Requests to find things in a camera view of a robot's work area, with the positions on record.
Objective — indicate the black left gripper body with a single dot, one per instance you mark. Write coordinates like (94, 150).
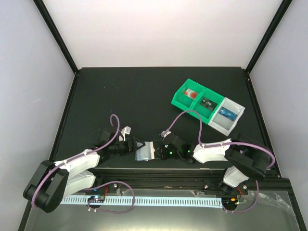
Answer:
(127, 148)

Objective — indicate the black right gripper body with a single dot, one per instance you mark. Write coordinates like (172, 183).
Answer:
(167, 155)

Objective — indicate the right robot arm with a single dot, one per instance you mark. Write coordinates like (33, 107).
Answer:
(248, 159)

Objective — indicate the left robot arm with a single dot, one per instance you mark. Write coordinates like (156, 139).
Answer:
(54, 181)

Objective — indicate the dark card in bin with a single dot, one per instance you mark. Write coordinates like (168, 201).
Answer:
(208, 104)

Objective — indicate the red card in bin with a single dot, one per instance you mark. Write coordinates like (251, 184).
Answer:
(190, 93)

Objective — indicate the blue card in white bin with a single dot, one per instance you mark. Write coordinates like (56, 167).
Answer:
(227, 113)

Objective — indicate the green plastic bin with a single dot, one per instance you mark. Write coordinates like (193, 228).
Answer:
(204, 113)
(180, 100)

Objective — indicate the left controller board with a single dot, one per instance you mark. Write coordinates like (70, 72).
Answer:
(96, 199)

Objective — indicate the controller board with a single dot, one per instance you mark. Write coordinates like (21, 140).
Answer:
(233, 201)
(96, 199)

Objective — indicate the white plastic bin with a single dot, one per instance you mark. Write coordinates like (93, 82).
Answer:
(221, 123)

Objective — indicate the right controller board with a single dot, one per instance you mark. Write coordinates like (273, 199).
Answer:
(233, 201)

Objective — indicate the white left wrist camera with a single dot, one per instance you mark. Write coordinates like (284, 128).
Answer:
(123, 134)

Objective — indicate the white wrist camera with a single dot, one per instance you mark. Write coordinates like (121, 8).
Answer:
(123, 134)
(165, 133)

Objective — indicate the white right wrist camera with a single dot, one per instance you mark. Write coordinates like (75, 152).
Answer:
(165, 133)

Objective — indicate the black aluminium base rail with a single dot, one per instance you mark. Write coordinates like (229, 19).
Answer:
(195, 179)

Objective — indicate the white slotted cable duct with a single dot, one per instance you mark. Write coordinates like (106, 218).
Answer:
(147, 201)

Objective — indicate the black corner frame post left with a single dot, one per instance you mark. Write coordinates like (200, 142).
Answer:
(40, 5)

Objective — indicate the black corner frame post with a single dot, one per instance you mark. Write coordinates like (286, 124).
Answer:
(282, 9)
(40, 5)

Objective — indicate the black corner frame post right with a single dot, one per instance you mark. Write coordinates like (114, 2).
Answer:
(282, 9)

